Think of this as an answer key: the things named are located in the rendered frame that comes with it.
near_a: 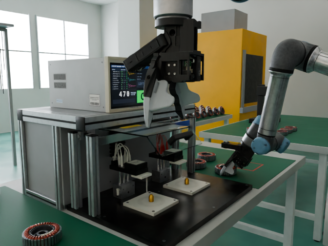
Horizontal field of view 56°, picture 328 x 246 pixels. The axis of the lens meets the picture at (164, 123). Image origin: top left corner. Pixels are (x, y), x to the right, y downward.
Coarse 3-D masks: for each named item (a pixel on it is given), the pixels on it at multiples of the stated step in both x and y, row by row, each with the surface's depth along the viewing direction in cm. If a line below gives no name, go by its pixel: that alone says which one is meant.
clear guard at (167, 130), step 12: (120, 132) 103; (132, 132) 101; (144, 132) 101; (156, 132) 101; (168, 132) 103; (180, 132) 108; (156, 144) 95; (168, 144) 99; (180, 144) 103; (192, 144) 107
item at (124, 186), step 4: (116, 184) 122; (120, 184) 122; (124, 184) 122; (128, 184) 123; (132, 184) 125; (116, 188) 122; (120, 188) 120; (124, 188) 121; (128, 188) 123; (132, 188) 125; (120, 192) 121; (124, 192) 122; (128, 192) 123; (132, 192) 125; (116, 196) 122; (120, 196) 121; (124, 196) 122; (128, 196) 124
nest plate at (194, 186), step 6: (174, 180) 140; (180, 180) 140; (192, 180) 140; (198, 180) 140; (168, 186) 132; (174, 186) 132; (180, 186) 132; (186, 186) 132; (192, 186) 132; (198, 186) 132; (204, 186) 132; (186, 192) 126; (192, 192) 125
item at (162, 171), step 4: (156, 168) 143; (164, 168) 143; (168, 168) 144; (152, 172) 142; (156, 172) 140; (160, 172) 139; (164, 172) 142; (168, 172) 144; (152, 176) 142; (156, 176) 140; (160, 176) 139; (164, 176) 142; (168, 176) 144; (152, 180) 142; (156, 180) 141; (160, 180) 139; (164, 180) 142
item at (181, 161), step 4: (152, 152) 144; (156, 152) 144; (176, 152) 134; (180, 152) 137; (152, 156) 141; (156, 156) 139; (164, 156) 137; (168, 156) 135; (172, 156) 134; (176, 156) 135; (180, 156) 137; (160, 160) 142; (164, 160) 144; (168, 160) 135; (172, 160) 134; (176, 160) 135; (180, 160) 136; (184, 160) 136; (160, 164) 142; (164, 164) 144; (160, 168) 143
